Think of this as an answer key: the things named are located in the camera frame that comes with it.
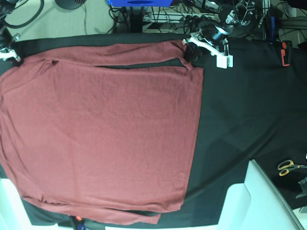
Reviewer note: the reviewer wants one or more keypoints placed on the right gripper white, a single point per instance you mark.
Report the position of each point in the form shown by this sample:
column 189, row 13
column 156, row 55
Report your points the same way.
column 8, row 52

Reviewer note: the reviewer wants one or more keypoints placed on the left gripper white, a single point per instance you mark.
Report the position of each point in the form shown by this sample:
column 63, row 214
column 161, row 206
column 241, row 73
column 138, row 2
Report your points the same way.
column 221, row 51

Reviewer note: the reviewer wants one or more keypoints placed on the red long-sleeve T-shirt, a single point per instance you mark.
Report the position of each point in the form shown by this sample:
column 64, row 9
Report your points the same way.
column 104, row 133

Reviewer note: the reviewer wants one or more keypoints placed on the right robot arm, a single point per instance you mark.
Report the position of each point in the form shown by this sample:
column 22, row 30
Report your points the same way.
column 6, row 8

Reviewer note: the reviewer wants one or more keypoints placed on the white power strip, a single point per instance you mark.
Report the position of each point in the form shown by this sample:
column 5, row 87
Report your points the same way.
column 197, row 18

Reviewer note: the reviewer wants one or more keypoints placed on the black table stand column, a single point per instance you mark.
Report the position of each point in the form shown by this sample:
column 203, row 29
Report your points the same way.
column 136, row 15

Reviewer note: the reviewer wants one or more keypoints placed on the black table cloth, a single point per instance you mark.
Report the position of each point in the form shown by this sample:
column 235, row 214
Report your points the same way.
column 255, row 110

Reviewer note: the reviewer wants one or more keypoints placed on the orange black clamp right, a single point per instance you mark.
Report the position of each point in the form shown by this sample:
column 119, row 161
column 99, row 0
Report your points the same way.
column 286, row 53

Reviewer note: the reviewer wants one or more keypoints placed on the blue plastic box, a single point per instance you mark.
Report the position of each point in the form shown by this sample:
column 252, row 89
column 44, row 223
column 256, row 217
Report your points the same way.
column 139, row 3

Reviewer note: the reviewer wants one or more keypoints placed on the white foam block left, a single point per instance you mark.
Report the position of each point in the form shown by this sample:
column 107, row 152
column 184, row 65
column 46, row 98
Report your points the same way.
column 12, row 212

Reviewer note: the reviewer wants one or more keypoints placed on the white foam block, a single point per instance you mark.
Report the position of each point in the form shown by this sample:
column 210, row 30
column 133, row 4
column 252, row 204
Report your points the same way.
column 12, row 212
column 256, row 204

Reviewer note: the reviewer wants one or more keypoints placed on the white foam block right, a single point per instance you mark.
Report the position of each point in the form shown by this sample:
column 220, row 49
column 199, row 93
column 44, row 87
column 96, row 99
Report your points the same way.
column 256, row 204

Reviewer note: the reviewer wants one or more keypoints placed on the black crumpled bag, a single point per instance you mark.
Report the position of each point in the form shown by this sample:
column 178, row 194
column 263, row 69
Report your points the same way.
column 303, row 186

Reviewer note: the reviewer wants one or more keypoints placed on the orange blue clamp bottom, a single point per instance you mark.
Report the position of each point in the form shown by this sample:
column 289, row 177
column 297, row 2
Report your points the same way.
column 77, row 223

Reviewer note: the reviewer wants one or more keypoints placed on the blue clamp post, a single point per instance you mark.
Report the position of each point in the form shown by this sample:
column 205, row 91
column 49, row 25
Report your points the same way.
column 270, row 31

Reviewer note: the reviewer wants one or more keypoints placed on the yellow-handled scissors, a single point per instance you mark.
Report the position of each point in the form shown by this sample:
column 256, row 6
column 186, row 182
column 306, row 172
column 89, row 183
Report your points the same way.
column 288, row 166

